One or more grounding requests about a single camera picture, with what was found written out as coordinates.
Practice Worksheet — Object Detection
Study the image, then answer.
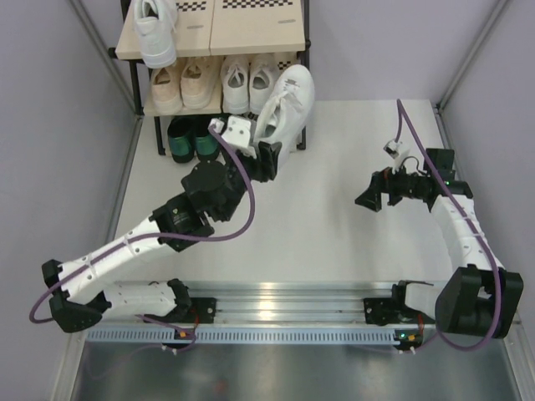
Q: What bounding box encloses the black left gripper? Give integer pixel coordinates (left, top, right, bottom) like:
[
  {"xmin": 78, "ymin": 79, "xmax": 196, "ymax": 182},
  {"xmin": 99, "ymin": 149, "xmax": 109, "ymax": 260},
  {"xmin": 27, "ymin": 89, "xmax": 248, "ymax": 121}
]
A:
[{"xmin": 217, "ymin": 136, "xmax": 281, "ymax": 223}]

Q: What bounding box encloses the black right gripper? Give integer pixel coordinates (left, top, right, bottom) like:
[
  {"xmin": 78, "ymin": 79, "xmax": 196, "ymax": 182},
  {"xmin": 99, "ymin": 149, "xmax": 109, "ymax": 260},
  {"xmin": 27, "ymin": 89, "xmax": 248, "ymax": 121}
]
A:
[{"xmin": 356, "ymin": 158, "xmax": 430, "ymax": 212}]

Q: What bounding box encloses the white leather sneaker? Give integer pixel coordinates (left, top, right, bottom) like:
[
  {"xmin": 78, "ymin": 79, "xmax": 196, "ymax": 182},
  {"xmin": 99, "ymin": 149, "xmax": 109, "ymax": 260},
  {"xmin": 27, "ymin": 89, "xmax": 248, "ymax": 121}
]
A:
[
  {"xmin": 253, "ymin": 64, "xmax": 315, "ymax": 170},
  {"xmin": 132, "ymin": 0, "xmax": 178, "ymax": 69}
]

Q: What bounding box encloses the white grey sneaker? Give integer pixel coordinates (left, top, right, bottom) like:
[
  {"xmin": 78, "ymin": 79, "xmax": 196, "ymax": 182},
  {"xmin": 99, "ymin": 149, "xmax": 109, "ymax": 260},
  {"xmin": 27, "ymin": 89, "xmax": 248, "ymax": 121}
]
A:
[
  {"xmin": 220, "ymin": 55, "xmax": 249, "ymax": 114},
  {"xmin": 249, "ymin": 53, "xmax": 280, "ymax": 114}
]

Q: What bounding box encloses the green loafer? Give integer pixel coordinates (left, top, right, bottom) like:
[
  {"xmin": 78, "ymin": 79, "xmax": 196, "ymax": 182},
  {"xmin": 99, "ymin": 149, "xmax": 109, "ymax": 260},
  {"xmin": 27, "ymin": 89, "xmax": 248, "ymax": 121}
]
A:
[
  {"xmin": 167, "ymin": 116, "xmax": 196, "ymax": 164},
  {"xmin": 194, "ymin": 114, "xmax": 220, "ymax": 161}
]

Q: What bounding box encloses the beige lace sneaker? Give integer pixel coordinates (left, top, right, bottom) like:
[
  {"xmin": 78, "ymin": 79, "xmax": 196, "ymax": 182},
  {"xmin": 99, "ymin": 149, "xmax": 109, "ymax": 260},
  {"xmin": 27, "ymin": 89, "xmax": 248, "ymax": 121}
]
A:
[
  {"xmin": 181, "ymin": 56, "xmax": 223, "ymax": 109},
  {"xmin": 150, "ymin": 61, "xmax": 183, "ymax": 115}
]

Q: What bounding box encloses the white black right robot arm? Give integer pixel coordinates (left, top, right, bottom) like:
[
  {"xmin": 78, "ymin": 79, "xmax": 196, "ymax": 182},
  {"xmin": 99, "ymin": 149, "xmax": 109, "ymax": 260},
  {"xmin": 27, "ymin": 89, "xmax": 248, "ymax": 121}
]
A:
[{"xmin": 355, "ymin": 144, "xmax": 523, "ymax": 338}]

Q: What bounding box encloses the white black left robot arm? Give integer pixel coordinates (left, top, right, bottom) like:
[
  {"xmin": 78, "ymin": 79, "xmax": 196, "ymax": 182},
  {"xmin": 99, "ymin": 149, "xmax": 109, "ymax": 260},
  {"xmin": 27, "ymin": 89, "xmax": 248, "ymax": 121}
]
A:
[{"xmin": 42, "ymin": 141, "xmax": 283, "ymax": 333}]

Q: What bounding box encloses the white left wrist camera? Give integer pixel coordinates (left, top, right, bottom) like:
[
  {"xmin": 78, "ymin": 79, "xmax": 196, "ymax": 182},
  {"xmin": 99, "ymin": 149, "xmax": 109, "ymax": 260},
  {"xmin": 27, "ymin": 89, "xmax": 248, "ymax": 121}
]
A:
[{"xmin": 208, "ymin": 115, "xmax": 256, "ymax": 155}]

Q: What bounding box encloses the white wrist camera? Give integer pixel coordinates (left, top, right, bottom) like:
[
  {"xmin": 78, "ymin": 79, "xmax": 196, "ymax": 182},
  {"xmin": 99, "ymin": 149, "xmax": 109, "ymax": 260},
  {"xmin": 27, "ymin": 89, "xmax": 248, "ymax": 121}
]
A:
[
  {"xmin": 384, "ymin": 140, "xmax": 410, "ymax": 172},
  {"xmin": 208, "ymin": 115, "xmax": 256, "ymax": 155}
]

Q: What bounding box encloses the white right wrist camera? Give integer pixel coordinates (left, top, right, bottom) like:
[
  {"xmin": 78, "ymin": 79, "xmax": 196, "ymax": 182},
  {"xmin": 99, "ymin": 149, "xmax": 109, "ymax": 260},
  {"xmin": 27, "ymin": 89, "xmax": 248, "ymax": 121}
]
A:
[{"xmin": 384, "ymin": 140, "xmax": 410, "ymax": 172}]

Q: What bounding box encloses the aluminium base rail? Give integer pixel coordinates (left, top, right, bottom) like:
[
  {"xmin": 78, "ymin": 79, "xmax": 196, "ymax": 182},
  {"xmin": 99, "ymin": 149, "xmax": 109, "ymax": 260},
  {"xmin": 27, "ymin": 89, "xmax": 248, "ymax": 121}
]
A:
[{"xmin": 69, "ymin": 279, "xmax": 523, "ymax": 352}]

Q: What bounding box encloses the aluminium frame post right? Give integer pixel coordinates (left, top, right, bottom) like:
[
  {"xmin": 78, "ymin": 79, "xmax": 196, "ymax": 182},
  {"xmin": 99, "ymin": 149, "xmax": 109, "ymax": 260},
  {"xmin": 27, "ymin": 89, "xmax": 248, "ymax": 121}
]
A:
[{"xmin": 435, "ymin": 0, "xmax": 512, "ymax": 116}]

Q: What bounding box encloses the aluminium frame post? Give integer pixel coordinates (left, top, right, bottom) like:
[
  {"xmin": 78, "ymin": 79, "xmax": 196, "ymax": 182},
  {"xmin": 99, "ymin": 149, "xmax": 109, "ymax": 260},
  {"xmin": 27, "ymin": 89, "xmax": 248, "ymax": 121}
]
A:
[
  {"xmin": 435, "ymin": 0, "xmax": 512, "ymax": 116},
  {"xmin": 66, "ymin": 0, "xmax": 134, "ymax": 108}
]

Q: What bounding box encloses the aluminium frame post left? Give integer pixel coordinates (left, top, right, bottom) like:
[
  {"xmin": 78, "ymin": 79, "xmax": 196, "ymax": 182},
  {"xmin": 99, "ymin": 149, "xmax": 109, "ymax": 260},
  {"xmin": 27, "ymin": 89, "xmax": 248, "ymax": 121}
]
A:
[{"xmin": 66, "ymin": 0, "xmax": 134, "ymax": 108}]

